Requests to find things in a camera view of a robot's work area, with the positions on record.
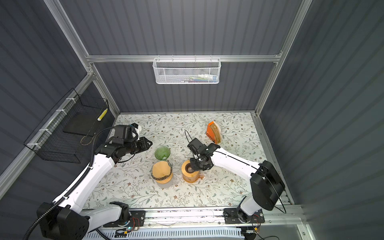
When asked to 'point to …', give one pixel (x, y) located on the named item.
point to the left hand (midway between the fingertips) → (151, 143)
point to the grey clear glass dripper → (163, 178)
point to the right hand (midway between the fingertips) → (195, 168)
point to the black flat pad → (84, 121)
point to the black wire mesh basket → (68, 132)
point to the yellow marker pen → (102, 115)
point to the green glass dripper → (162, 153)
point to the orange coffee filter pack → (214, 132)
